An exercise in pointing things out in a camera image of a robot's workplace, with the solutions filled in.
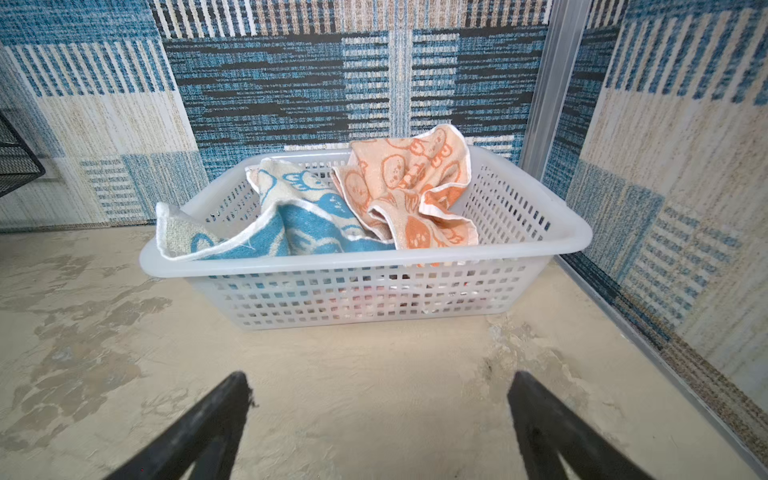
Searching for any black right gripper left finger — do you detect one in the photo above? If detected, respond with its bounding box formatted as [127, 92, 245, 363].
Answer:
[108, 371, 252, 479]

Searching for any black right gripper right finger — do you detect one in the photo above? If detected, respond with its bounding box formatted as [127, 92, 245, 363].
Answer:
[507, 371, 650, 479]

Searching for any blue and cream towel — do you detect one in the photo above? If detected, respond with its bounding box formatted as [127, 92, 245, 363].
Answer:
[156, 159, 394, 262]

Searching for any white plastic laundry basket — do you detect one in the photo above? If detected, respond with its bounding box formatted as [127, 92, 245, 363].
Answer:
[139, 146, 593, 330]

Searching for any orange and cream towel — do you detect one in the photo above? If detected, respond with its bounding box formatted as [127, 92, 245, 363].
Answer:
[332, 124, 479, 250]

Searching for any black wire shelf rack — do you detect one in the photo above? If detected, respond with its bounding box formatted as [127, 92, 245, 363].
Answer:
[0, 115, 46, 197]

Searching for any aluminium frame post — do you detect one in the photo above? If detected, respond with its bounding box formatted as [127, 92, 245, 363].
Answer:
[520, 0, 591, 180]

